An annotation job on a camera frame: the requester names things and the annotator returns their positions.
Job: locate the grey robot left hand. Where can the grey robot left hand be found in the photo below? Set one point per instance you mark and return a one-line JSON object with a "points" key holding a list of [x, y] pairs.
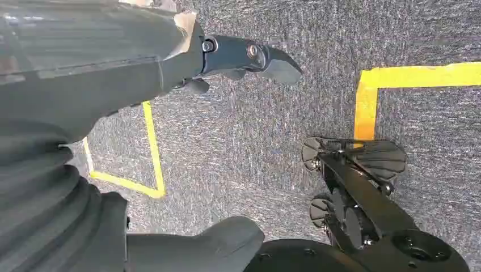
{"points": [[94, 56]]}

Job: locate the ribbed grey left arm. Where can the ribbed grey left arm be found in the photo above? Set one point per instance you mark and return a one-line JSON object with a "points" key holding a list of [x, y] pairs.
{"points": [[37, 206]]}

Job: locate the yellow floor tape square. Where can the yellow floor tape square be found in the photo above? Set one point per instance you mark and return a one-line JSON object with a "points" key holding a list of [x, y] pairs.
{"points": [[153, 150], [413, 77]]}

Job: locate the black robot foot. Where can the black robot foot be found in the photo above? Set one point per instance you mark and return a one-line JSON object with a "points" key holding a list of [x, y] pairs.
{"points": [[360, 195]]}

